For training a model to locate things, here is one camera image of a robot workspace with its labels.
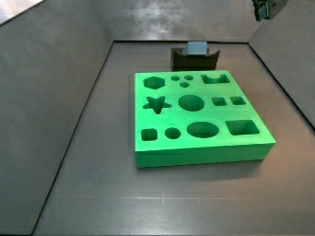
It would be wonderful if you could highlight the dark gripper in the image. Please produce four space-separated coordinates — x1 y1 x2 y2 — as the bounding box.
252 0 288 21

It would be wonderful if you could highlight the blue rectangular block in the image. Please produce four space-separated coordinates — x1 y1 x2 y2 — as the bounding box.
181 41 208 55

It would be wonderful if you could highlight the black curved fixture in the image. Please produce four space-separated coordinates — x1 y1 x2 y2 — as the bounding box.
171 48 220 71

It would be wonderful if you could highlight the green shape sorter board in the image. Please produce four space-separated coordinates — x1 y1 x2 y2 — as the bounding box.
133 70 276 168

